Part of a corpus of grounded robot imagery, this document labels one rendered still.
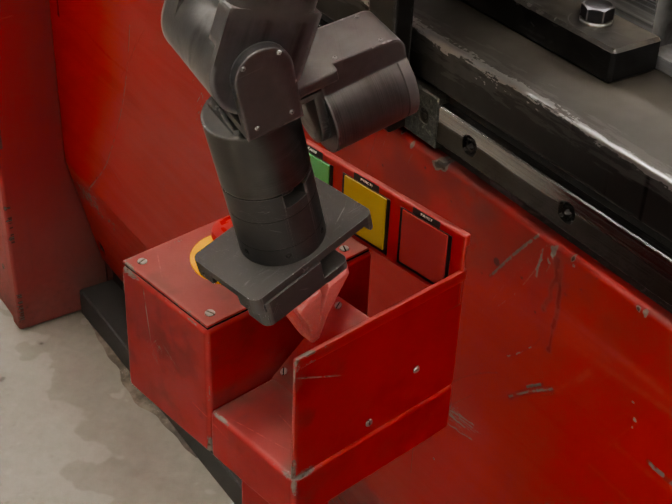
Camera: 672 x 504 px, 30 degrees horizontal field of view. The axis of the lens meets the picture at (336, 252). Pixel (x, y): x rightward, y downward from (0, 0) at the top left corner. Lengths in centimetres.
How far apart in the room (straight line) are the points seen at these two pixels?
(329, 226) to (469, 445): 46
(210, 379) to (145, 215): 88
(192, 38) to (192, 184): 91
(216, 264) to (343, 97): 14
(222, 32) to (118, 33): 103
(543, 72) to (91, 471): 109
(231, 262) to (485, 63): 33
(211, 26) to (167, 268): 30
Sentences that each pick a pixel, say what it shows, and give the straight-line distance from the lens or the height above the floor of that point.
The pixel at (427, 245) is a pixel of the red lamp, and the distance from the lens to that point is 90.
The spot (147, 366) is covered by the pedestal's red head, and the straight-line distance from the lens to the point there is 97.
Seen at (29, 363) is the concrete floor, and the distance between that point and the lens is 211.
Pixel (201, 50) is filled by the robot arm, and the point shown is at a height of 103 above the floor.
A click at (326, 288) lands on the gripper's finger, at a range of 81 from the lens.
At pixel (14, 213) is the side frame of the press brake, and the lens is 205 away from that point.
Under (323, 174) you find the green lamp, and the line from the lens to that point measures 96.
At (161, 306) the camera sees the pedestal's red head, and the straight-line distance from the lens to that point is 92.
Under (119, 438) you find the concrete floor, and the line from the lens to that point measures 195.
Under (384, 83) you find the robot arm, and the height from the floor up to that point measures 98.
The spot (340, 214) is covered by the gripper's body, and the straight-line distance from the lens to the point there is 81.
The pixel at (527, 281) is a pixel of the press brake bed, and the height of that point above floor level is 71.
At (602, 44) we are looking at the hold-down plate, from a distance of 102.
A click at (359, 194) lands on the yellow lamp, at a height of 82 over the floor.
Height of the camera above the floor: 131
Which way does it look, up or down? 34 degrees down
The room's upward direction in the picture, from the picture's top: 3 degrees clockwise
